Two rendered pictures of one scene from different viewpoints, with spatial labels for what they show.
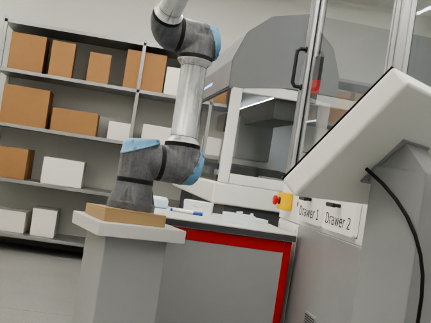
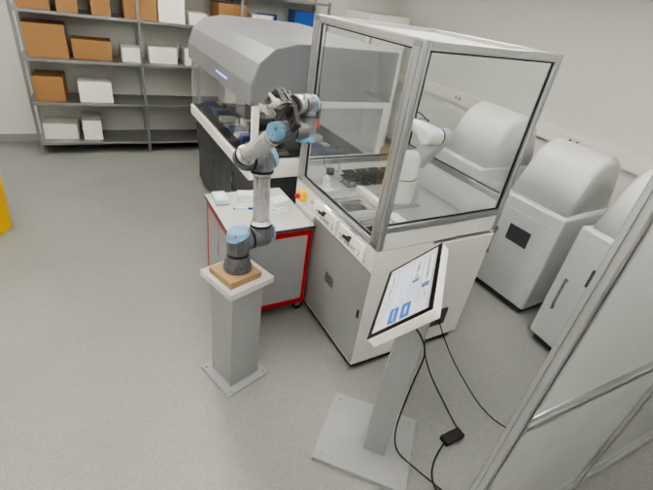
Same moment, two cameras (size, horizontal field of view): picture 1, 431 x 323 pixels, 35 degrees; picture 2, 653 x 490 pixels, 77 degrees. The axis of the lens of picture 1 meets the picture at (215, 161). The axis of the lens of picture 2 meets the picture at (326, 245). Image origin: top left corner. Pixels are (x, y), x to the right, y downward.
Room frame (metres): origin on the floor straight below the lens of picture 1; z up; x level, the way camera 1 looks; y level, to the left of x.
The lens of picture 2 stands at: (0.37, 0.55, 2.10)
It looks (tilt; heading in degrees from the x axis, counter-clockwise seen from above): 31 degrees down; 336
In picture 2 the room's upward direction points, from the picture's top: 9 degrees clockwise
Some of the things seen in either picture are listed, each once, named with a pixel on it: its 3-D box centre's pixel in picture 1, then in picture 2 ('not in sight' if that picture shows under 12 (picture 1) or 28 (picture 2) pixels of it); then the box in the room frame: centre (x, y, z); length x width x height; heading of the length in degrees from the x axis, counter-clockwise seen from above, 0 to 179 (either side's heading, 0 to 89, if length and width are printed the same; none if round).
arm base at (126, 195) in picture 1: (132, 194); (237, 260); (2.19, 0.24, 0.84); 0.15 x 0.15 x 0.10
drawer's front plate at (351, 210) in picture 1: (340, 216); (350, 241); (2.24, -0.43, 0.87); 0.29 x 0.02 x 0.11; 9
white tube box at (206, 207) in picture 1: (198, 207); (246, 195); (3.07, 0.04, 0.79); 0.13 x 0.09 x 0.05; 86
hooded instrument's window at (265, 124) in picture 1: (288, 152); (275, 105); (4.30, -0.44, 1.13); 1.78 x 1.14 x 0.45; 9
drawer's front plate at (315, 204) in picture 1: (311, 208); (326, 217); (2.56, -0.38, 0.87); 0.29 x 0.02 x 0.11; 9
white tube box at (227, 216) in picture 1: (238, 218); (277, 213); (2.81, -0.13, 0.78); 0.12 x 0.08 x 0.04; 96
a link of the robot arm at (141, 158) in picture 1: (140, 157); (239, 239); (2.20, 0.24, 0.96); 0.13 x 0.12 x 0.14; 111
